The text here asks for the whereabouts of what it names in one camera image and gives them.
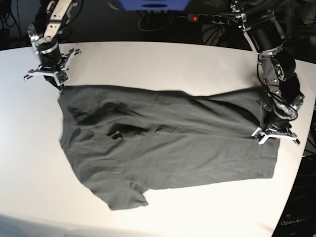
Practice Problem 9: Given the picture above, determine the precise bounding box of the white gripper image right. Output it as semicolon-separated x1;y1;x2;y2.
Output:
251;120;300;145

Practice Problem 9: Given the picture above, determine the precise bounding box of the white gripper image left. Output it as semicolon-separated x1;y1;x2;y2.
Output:
24;48;81;94

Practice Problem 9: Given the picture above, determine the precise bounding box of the dark grey T-shirt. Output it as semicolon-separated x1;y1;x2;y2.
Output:
58;85;280;210

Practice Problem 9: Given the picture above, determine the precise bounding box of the black OpenArm case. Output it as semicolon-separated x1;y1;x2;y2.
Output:
272;155;316;237

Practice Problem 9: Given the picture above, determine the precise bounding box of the blue plastic box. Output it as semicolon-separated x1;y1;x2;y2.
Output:
119;0;190;11

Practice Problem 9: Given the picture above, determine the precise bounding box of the black power strip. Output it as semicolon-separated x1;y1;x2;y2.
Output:
187;13;237;25

